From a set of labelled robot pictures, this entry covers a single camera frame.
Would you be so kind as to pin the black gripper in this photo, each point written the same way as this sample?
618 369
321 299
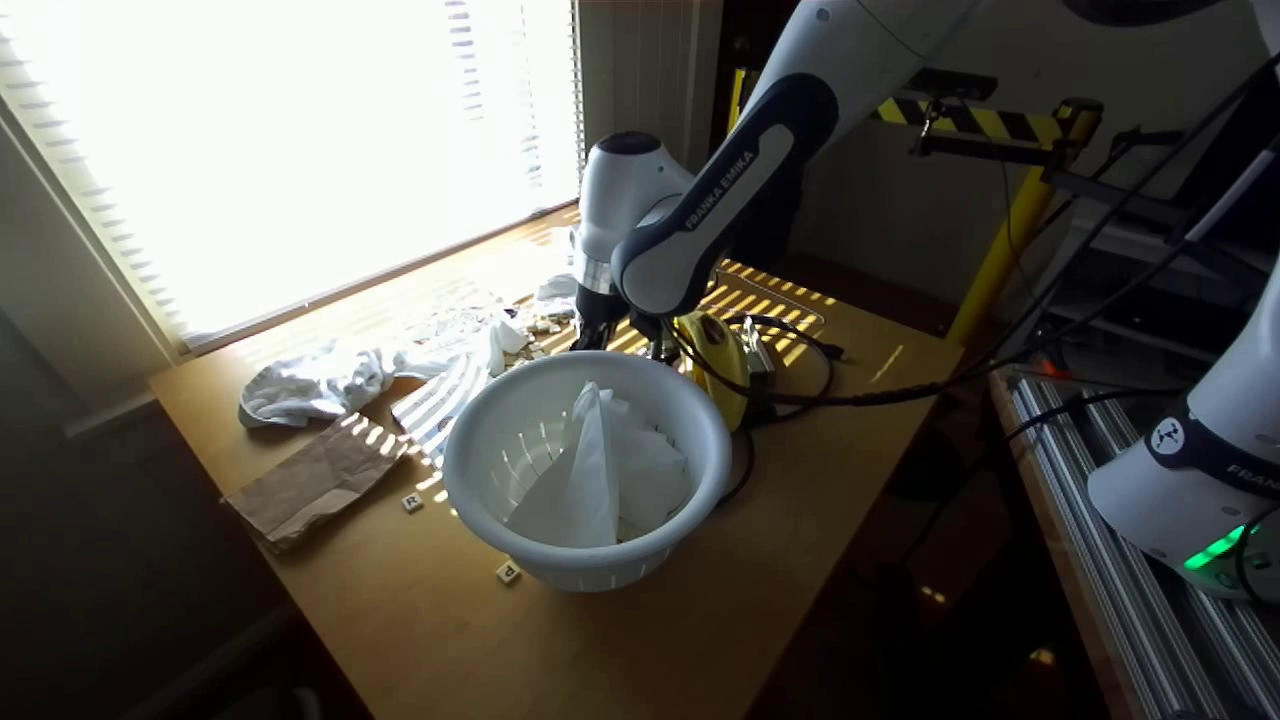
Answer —
601 315

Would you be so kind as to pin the yellow banana purse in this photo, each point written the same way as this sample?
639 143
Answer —
714 361

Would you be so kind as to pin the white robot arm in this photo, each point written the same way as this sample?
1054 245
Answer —
1190 495

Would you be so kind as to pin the white plastic bowl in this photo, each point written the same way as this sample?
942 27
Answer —
517 424

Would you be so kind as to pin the white paper in bowl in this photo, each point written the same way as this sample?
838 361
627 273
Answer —
613 482

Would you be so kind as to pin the striped white cloth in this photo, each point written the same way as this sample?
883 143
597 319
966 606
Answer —
456 367

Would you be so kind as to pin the white crumpled cloth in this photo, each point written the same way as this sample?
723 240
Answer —
315 390

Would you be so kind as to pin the brown paper napkin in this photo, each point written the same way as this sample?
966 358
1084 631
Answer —
315 486

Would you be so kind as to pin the yellow black barrier stand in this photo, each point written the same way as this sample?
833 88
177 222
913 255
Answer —
931 193

